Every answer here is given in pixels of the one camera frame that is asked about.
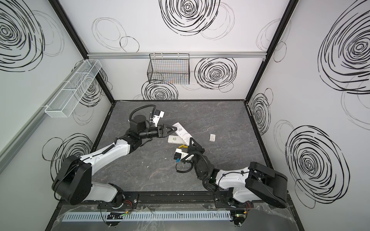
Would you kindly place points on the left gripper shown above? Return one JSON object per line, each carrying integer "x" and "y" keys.
{"x": 160, "y": 130}

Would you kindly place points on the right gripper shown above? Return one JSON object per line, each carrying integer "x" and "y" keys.
{"x": 195, "y": 151}

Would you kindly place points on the white remote with batteries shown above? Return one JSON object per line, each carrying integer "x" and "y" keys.
{"x": 175, "y": 140}

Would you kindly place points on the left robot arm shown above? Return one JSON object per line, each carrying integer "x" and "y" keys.
{"x": 74, "y": 183}

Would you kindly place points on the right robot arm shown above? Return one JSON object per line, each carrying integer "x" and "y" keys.
{"x": 255, "y": 182}

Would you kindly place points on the white mesh shelf basket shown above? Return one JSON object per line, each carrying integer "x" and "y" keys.
{"x": 80, "y": 88}

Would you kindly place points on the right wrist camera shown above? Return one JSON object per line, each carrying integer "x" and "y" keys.
{"x": 179, "y": 155}

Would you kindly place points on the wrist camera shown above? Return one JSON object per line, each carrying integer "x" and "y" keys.
{"x": 179, "y": 155}
{"x": 155, "y": 117}

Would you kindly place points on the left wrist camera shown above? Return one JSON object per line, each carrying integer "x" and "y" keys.
{"x": 155, "y": 117}

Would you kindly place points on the black wire basket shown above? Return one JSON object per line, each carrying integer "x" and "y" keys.
{"x": 172, "y": 68}

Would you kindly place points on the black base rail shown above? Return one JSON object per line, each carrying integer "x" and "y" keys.
{"x": 132, "y": 200}

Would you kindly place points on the white slotted cable duct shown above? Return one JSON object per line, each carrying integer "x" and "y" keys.
{"x": 146, "y": 216}

